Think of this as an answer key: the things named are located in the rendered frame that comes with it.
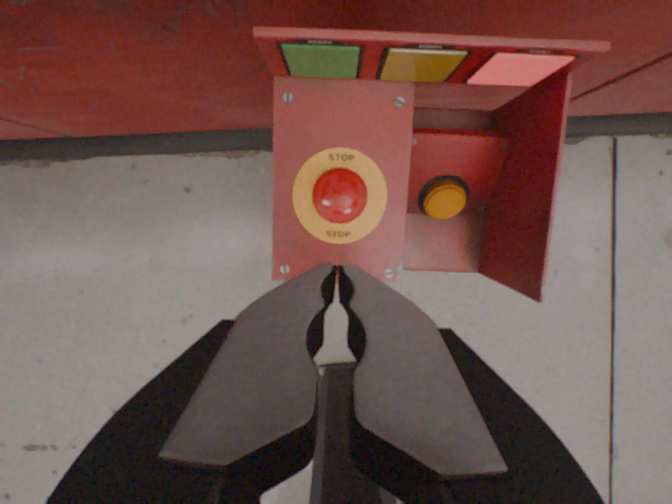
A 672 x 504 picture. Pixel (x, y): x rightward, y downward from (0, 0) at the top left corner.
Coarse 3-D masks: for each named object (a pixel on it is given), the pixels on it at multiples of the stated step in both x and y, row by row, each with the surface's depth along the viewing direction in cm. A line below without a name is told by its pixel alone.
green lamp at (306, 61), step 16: (288, 48) 19; (304, 48) 19; (320, 48) 19; (336, 48) 19; (352, 48) 19; (288, 64) 22; (304, 64) 21; (320, 64) 21; (336, 64) 21; (352, 64) 21
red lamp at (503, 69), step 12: (492, 60) 20; (504, 60) 20; (516, 60) 20; (528, 60) 20; (540, 60) 19; (552, 60) 19; (564, 60) 19; (480, 72) 22; (492, 72) 21; (504, 72) 21; (516, 72) 21; (528, 72) 21; (540, 72) 21; (492, 84) 24; (504, 84) 23; (516, 84) 23; (528, 84) 23
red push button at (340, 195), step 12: (336, 168) 23; (324, 180) 23; (336, 180) 23; (348, 180) 23; (360, 180) 23; (312, 192) 24; (324, 192) 23; (336, 192) 23; (348, 192) 23; (360, 192) 23; (324, 204) 23; (336, 204) 23; (348, 204) 23; (360, 204) 23; (324, 216) 24; (336, 216) 23; (348, 216) 23
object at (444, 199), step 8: (432, 184) 31; (440, 184) 30; (448, 184) 30; (456, 184) 30; (432, 192) 30; (440, 192) 30; (448, 192) 30; (456, 192) 30; (464, 192) 30; (424, 200) 31; (432, 200) 31; (440, 200) 31; (448, 200) 31; (456, 200) 31; (464, 200) 31; (424, 208) 32; (432, 208) 31; (440, 208) 31; (448, 208) 31; (456, 208) 31; (432, 216) 32; (440, 216) 32; (448, 216) 32
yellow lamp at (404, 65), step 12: (396, 60) 20; (408, 60) 20; (420, 60) 20; (432, 60) 20; (444, 60) 20; (456, 60) 20; (384, 72) 22; (396, 72) 22; (408, 72) 22; (420, 72) 22; (432, 72) 22; (444, 72) 22
